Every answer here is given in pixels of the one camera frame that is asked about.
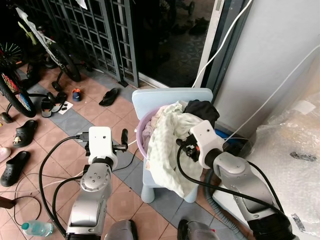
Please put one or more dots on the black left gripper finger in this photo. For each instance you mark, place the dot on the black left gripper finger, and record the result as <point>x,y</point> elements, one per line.
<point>125,137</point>

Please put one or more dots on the pale green cloth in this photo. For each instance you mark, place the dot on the pale green cloth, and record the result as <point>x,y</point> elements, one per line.
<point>167,145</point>

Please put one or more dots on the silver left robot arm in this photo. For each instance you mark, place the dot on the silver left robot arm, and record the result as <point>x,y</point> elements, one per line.
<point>95,190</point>

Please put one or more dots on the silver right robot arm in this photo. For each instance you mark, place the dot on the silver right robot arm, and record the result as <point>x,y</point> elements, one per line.
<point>245,185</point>

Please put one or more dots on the bubble wrapped washing machine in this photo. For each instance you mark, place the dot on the bubble wrapped washing machine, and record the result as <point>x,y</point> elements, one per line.
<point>285,165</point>

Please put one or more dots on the purple plastic basin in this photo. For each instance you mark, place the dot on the purple plastic basin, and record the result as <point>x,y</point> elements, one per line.
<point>142,132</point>

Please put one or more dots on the black garment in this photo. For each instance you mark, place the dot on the black garment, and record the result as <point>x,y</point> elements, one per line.
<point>202,111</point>

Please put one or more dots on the white pinkish garment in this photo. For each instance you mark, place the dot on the white pinkish garment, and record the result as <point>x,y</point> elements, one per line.
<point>159,116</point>

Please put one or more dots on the blue item in black box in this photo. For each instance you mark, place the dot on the blue item in black box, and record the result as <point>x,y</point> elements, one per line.
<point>232,139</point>

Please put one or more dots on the black flat slipper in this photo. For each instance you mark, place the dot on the black flat slipper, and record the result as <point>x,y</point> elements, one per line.
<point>109,97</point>

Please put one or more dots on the light blue plastic chair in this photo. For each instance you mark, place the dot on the light blue plastic chair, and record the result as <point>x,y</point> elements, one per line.
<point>150,97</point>

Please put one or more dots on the white paper sheet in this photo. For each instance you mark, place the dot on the white paper sheet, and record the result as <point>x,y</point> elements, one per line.
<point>65,108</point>

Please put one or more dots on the small blue orange shoe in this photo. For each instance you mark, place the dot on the small blue orange shoe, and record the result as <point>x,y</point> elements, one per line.
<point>76,94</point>

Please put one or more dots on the grey right robot leg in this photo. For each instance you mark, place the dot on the grey right robot leg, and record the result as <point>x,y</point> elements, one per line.
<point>194,231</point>

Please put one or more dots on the grey robot leg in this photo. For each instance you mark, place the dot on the grey robot leg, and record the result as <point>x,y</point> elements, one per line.
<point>121,231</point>
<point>194,231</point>

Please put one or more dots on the grey left robot leg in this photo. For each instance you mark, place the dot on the grey left robot leg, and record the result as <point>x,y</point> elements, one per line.
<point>121,231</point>

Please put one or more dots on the black clog shoe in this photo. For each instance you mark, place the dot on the black clog shoe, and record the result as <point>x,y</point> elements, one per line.
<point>25,132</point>
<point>14,167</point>

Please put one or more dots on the dark metal grille gate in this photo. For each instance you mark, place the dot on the dark metal grille gate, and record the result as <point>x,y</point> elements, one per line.
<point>90,35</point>

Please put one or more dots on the white black bicycle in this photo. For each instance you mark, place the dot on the white black bicycle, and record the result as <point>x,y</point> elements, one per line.
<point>55,50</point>

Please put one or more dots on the clear plastic water bottle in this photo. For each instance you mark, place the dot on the clear plastic water bottle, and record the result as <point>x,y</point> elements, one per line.
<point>37,228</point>

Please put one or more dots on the red black bicycle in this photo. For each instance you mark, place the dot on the red black bicycle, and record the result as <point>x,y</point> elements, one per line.
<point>15,85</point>

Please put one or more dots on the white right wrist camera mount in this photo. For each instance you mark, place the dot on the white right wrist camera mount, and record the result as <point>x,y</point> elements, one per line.
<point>206,140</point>

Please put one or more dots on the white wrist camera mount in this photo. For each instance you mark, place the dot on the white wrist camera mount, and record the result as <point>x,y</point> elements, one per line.
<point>206,140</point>
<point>99,142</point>

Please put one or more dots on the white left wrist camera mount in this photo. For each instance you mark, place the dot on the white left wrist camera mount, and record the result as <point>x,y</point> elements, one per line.
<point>99,142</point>

